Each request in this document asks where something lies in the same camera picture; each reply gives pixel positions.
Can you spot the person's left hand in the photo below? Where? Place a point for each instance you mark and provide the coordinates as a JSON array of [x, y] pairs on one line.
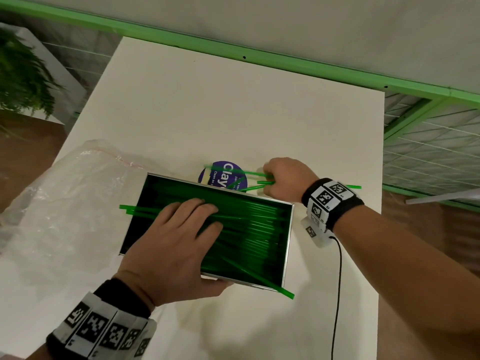
[[165, 254]]

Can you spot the person's right hand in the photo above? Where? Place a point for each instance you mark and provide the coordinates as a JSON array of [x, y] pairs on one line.
[[290, 179]]

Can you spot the person's left middle finger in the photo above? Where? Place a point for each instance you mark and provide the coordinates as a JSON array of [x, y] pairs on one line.
[[204, 214]]

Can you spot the person's left little finger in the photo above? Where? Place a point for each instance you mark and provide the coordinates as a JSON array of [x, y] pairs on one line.
[[169, 210]]

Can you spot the person's right fingers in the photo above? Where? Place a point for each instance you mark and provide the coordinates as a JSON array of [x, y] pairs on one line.
[[270, 185]]

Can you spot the person's left thumb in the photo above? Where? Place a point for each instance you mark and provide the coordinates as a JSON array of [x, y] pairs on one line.
[[219, 286]]

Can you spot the green drinking straw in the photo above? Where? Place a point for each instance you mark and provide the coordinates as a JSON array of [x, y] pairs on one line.
[[264, 182], [253, 188]]

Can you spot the pile of green straws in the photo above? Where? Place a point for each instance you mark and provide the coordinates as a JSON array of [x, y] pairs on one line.
[[247, 228]]

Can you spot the rectangular metal tray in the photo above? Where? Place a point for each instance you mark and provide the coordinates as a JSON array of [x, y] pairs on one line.
[[285, 236]]

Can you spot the person's right forearm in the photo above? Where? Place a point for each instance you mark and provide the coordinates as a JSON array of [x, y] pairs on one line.
[[405, 266]]

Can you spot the round purple sticker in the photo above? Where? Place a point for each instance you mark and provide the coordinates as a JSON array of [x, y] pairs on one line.
[[219, 176]]

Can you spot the black marker-tag right wristband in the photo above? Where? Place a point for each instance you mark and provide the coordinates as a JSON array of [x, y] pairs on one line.
[[332, 200]]

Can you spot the black marker-tag wristband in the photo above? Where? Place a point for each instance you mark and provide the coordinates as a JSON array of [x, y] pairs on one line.
[[332, 200], [101, 326]]

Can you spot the clear plastic zip bag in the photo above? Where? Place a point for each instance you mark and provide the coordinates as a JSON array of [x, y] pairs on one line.
[[71, 198]]

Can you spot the black marker-tag left wristband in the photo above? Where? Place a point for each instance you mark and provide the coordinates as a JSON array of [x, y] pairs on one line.
[[101, 326]]

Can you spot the white planter box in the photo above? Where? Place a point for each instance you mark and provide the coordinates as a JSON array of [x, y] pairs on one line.
[[67, 86]]

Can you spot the white rod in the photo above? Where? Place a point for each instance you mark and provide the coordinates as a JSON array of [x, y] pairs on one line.
[[442, 196]]

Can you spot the green leafy plant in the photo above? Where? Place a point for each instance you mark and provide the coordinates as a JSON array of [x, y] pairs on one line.
[[22, 78]]

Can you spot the white wrist camera unit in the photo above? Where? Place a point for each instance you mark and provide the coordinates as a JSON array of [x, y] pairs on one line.
[[314, 232]]

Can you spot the green frame rail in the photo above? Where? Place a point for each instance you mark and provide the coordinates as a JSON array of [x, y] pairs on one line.
[[240, 54]]

